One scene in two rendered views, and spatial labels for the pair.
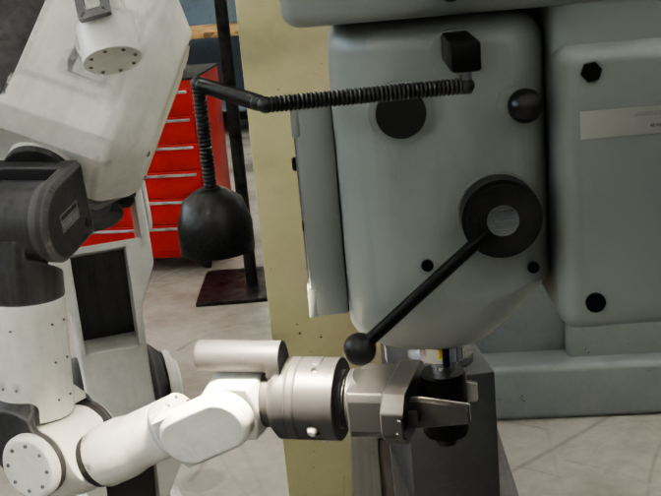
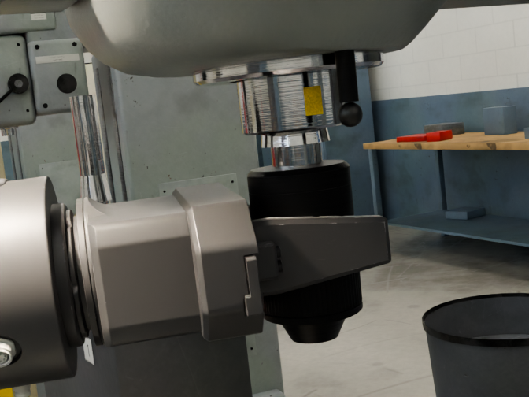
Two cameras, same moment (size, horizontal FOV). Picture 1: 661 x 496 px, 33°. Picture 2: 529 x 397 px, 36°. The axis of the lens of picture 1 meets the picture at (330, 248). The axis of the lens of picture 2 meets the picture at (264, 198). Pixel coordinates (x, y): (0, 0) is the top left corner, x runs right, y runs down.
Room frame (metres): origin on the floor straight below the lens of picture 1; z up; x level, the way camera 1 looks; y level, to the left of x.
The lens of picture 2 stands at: (0.73, 0.07, 1.29)
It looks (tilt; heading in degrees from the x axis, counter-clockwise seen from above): 7 degrees down; 334
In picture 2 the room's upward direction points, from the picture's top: 6 degrees counter-clockwise
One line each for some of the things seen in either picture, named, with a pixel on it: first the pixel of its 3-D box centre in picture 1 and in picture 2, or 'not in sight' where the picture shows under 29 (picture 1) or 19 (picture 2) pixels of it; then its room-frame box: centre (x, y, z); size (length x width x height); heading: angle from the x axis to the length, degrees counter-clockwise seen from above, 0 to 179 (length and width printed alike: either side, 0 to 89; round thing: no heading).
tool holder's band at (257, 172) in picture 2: (443, 375); (298, 176); (1.05, -0.10, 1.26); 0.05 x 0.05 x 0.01
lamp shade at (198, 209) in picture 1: (213, 218); not in sight; (1.03, 0.11, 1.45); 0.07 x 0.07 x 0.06
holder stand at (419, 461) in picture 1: (436, 403); (139, 390); (1.46, -0.13, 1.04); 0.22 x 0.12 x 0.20; 5
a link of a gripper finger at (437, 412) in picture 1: (439, 414); (319, 250); (1.03, -0.09, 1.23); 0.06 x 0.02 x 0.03; 73
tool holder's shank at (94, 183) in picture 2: not in sight; (90, 153); (1.51, -0.13, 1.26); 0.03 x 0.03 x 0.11
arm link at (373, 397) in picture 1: (359, 401); (106, 274); (1.08, -0.02, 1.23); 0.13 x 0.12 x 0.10; 163
